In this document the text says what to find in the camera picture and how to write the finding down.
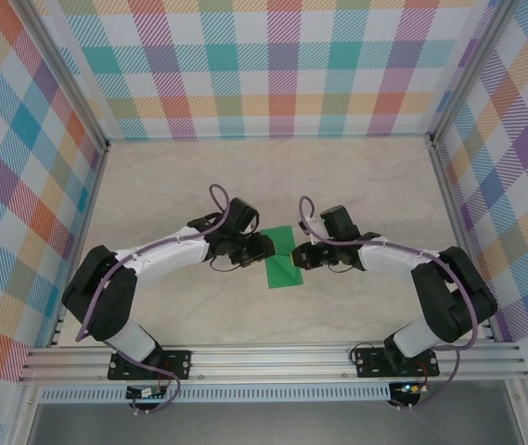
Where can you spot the aluminium left frame post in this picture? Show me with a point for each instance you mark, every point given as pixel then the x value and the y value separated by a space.
pixel 66 69

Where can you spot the left small circuit board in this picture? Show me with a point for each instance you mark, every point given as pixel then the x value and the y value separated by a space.
pixel 145 393

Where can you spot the green paper sheet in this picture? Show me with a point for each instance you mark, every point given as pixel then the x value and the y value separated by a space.
pixel 284 275

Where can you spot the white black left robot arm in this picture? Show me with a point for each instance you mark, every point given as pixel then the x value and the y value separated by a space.
pixel 171 252

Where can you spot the aluminium frame post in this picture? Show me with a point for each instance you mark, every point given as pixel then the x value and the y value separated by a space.
pixel 471 69
pixel 66 69

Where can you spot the aluminium rail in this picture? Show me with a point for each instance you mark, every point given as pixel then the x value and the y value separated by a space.
pixel 82 241
pixel 460 241
pixel 268 364

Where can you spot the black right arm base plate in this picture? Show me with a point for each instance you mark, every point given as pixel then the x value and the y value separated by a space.
pixel 368 364

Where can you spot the aluminium left side rail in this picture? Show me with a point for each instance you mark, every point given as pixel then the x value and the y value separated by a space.
pixel 82 241

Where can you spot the grey metal lower panel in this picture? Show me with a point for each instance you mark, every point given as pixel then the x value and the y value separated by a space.
pixel 268 426

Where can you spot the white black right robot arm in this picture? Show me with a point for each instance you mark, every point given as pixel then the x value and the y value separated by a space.
pixel 384 259

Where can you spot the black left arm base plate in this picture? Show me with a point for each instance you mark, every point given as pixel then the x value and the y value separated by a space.
pixel 177 364

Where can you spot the right small circuit board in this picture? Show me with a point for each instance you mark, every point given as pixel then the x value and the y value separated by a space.
pixel 409 388

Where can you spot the small circuit board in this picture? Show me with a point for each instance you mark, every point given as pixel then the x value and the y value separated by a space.
pixel 145 393
pixel 409 388

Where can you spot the aluminium right frame post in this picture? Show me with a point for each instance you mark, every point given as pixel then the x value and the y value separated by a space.
pixel 471 69

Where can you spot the aluminium right side rail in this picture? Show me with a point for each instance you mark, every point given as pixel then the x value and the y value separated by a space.
pixel 460 241

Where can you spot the aluminium front rail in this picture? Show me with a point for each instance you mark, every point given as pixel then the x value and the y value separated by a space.
pixel 268 364

